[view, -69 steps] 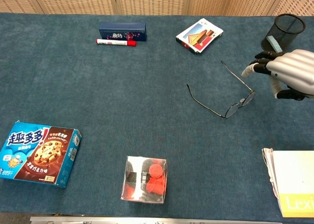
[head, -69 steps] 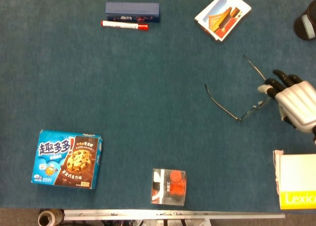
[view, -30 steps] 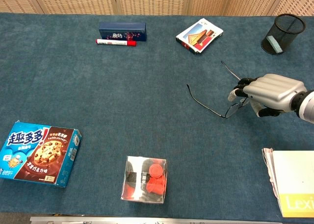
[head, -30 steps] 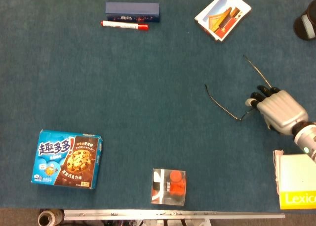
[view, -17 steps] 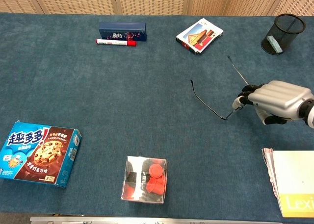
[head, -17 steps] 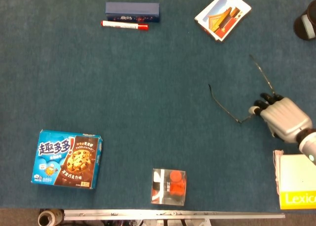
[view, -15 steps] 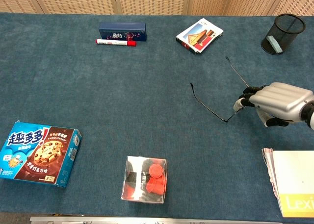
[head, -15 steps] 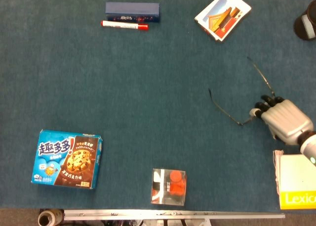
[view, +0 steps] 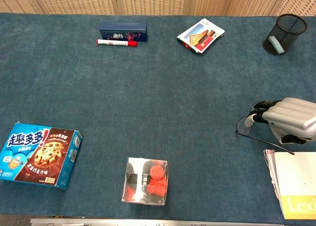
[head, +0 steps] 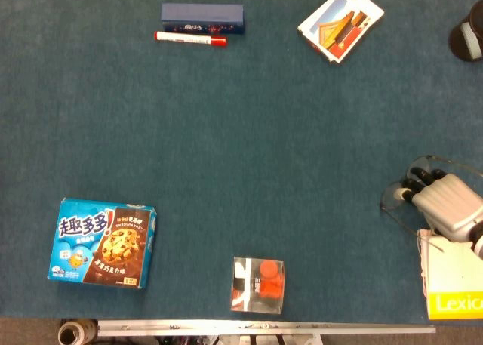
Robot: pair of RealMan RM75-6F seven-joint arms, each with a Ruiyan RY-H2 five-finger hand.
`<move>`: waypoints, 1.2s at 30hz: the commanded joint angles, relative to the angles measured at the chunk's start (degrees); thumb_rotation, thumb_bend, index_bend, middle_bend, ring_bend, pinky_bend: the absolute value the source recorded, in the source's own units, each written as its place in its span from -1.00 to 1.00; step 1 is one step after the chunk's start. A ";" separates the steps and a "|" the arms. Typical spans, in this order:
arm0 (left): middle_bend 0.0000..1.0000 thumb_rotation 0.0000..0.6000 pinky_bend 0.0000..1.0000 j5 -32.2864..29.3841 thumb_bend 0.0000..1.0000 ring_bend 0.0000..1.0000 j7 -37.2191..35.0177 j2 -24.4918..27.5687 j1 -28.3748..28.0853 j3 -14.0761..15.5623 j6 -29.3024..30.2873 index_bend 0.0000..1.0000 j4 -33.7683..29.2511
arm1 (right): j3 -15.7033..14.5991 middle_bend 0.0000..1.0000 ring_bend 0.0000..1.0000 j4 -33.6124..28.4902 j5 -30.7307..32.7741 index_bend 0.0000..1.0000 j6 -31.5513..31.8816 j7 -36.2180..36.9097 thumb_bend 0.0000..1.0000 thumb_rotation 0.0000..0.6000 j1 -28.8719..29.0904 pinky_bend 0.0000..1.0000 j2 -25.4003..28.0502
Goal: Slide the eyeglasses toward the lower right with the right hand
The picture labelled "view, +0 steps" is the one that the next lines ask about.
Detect stack of picture cards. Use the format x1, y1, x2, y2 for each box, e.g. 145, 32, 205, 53
176, 18, 226, 56

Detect woven wicker folding screen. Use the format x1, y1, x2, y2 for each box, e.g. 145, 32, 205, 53
0, 0, 316, 17

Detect red white marker pen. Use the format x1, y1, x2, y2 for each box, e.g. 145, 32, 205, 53
96, 39, 139, 48

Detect teal blue table cloth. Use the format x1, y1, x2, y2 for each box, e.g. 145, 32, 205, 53
0, 12, 316, 222

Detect thin black metal eyeglasses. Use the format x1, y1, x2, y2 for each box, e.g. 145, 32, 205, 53
236, 107, 296, 155

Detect blue chocolate cookie box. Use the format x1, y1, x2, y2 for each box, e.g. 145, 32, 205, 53
0, 122, 83, 189

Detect white yellow Lexicon book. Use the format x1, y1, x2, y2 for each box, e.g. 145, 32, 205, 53
263, 148, 316, 221

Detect clear box with red caps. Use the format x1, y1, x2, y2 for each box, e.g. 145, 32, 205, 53
121, 157, 169, 206

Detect pale teal eraser block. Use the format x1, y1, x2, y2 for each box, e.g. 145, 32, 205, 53
268, 36, 284, 55

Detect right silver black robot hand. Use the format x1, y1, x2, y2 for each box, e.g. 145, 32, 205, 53
244, 97, 316, 145

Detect black mesh pen holder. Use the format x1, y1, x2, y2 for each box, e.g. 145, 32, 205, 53
262, 13, 308, 55

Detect navy blue rectangular box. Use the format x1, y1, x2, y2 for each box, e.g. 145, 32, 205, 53
99, 22, 149, 43

